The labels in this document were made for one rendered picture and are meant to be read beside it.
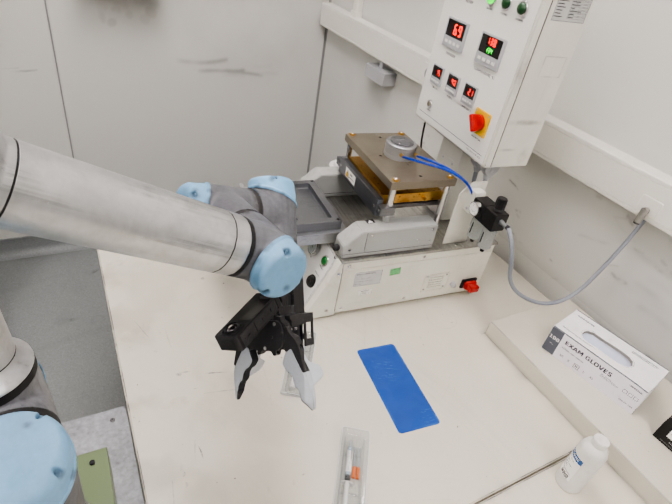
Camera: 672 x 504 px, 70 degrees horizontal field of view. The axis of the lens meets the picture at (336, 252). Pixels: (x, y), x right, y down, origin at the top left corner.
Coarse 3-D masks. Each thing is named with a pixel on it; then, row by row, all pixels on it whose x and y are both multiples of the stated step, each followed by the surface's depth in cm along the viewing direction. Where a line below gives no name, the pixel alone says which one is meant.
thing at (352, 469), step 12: (348, 432) 94; (360, 432) 94; (348, 444) 92; (360, 444) 92; (348, 456) 90; (360, 456) 90; (348, 468) 88; (360, 468) 88; (336, 480) 85; (348, 480) 86; (360, 480) 86; (336, 492) 84; (348, 492) 84; (360, 492) 84
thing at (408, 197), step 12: (360, 168) 123; (372, 180) 119; (384, 192) 115; (396, 192) 115; (408, 192) 116; (420, 192) 117; (432, 192) 119; (396, 204) 117; (408, 204) 118; (420, 204) 120; (432, 204) 121
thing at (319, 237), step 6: (240, 186) 116; (342, 222) 118; (342, 228) 116; (300, 234) 111; (306, 234) 111; (312, 234) 112; (318, 234) 112; (324, 234) 113; (330, 234) 114; (336, 234) 114; (300, 240) 111; (306, 240) 112; (312, 240) 113; (318, 240) 113; (324, 240) 114; (330, 240) 115
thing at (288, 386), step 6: (306, 348) 109; (312, 348) 110; (306, 354) 108; (312, 354) 108; (288, 378) 102; (282, 384) 100; (288, 384) 101; (282, 390) 99; (288, 390) 99; (294, 390) 100
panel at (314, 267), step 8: (304, 248) 125; (320, 248) 120; (328, 248) 117; (312, 256) 122; (320, 256) 119; (328, 256) 116; (336, 256) 114; (312, 264) 121; (320, 264) 118; (328, 264) 115; (312, 272) 120; (320, 272) 117; (304, 280) 122; (320, 280) 116; (304, 288) 121; (312, 288) 118; (304, 296) 120; (304, 304) 119
